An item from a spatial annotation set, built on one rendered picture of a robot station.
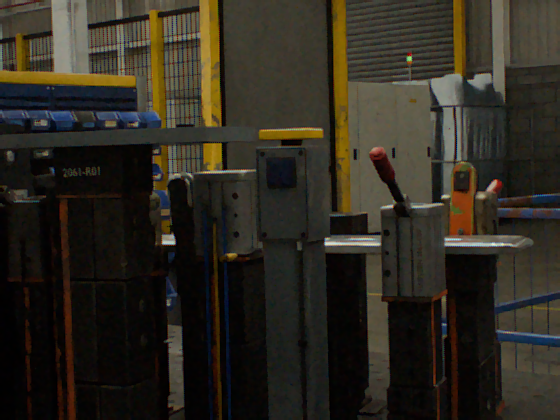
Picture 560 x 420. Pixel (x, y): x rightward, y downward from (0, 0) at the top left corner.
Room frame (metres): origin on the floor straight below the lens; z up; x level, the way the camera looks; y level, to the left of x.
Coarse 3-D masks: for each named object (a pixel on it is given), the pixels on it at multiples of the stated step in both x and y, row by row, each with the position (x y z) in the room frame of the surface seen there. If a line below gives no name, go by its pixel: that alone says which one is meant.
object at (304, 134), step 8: (264, 136) 1.24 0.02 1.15; (272, 136) 1.23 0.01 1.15; (280, 136) 1.23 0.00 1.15; (288, 136) 1.23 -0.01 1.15; (296, 136) 1.22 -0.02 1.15; (304, 136) 1.22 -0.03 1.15; (312, 136) 1.24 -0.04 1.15; (320, 136) 1.26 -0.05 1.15; (280, 144) 1.25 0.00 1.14; (288, 144) 1.24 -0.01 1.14; (296, 144) 1.25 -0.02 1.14
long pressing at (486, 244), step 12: (168, 240) 1.67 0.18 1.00; (336, 240) 1.57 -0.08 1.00; (348, 240) 1.56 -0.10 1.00; (360, 240) 1.55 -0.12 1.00; (372, 240) 1.54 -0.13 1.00; (444, 240) 1.51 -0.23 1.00; (456, 240) 1.50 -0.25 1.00; (468, 240) 1.50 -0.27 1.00; (480, 240) 1.50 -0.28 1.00; (492, 240) 1.49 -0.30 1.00; (504, 240) 1.48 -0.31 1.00; (516, 240) 1.49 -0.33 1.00; (528, 240) 1.51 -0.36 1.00; (336, 252) 1.49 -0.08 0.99; (348, 252) 1.49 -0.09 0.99; (360, 252) 1.48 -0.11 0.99; (372, 252) 1.47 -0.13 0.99; (456, 252) 1.43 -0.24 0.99; (468, 252) 1.42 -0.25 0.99; (480, 252) 1.41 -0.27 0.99; (492, 252) 1.41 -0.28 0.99; (504, 252) 1.41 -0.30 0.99; (516, 252) 1.42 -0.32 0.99
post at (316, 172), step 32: (256, 160) 1.24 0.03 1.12; (320, 160) 1.25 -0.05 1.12; (288, 192) 1.22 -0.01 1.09; (320, 192) 1.24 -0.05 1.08; (288, 224) 1.22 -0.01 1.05; (320, 224) 1.24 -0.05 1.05; (288, 256) 1.23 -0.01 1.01; (320, 256) 1.25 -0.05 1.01; (288, 288) 1.23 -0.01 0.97; (320, 288) 1.25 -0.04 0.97; (288, 320) 1.23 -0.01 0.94; (320, 320) 1.25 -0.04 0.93; (288, 352) 1.23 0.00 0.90; (320, 352) 1.25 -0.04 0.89; (288, 384) 1.23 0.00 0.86; (320, 384) 1.24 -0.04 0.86; (288, 416) 1.23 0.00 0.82; (320, 416) 1.24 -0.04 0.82
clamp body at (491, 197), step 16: (480, 192) 1.69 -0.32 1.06; (448, 208) 1.66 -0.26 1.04; (480, 208) 1.64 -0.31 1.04; (496, 208) 1.72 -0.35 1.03; (448, 224) 1.66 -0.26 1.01; (480, 224) 1.64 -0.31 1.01; (496, 224) 1.71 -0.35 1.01; (496, 256) 1.71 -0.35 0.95; (448, 304) 1.67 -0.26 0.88; (448, 320) 1.67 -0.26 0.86; (448, 336) 1.67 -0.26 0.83; (496, 336) 1.72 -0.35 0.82; (448, 352) 1.67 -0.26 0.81; (496, 352) 1.69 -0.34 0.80; (448, 368) 1.67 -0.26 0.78; (496, 368) 1.69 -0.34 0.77; (448, 384) 1.67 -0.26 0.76; (496, 384) 1.69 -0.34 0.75; (448, 400) 1.67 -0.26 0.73; (496, 400) 1.68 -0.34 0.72; (448, 416) 1.66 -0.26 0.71; (496, 416) 1.66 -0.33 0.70
